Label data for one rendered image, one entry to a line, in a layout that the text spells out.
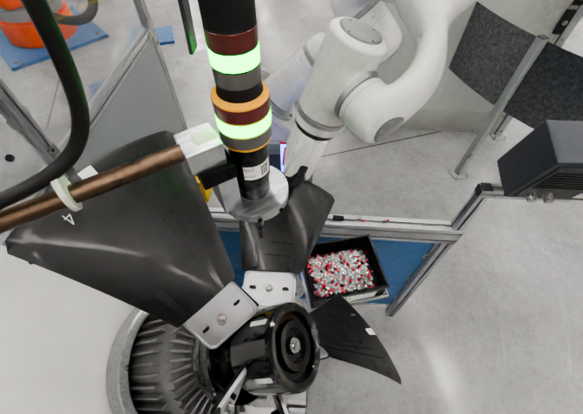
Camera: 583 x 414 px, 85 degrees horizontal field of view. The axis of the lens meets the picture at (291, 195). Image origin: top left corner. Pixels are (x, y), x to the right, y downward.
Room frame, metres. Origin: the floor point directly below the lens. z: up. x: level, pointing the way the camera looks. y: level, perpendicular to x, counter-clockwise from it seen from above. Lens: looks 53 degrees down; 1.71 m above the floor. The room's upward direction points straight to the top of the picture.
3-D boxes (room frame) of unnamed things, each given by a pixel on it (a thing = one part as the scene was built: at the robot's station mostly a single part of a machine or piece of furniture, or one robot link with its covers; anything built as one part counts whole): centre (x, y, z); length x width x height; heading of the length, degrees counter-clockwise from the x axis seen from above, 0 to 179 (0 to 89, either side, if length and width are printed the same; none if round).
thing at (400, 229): (0.56, -0.09, 0.82); 0.90 x 0.04 x 0.08; 86
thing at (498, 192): (0.52, -0.62, 1.04); 0.24 x 0.03 x 0.03; 86
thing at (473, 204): (0.53, -0.51, 0.96); 0.03 x 0.03 x 0.20; 86
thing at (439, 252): (0.53, -0.51, 0.39); 0.04 x 0.04 x 0.78; 86
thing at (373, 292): (0.39, -0.14, 0.85); 0.22 x 0.17 x 0.07; 101
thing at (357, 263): (0.39, -0.14, 0.83); 0.19 x 0.14 x 0.03; 101
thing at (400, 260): (0.56, -0.09, 0.45); 0.82 x 0.02 x 0.66; 86
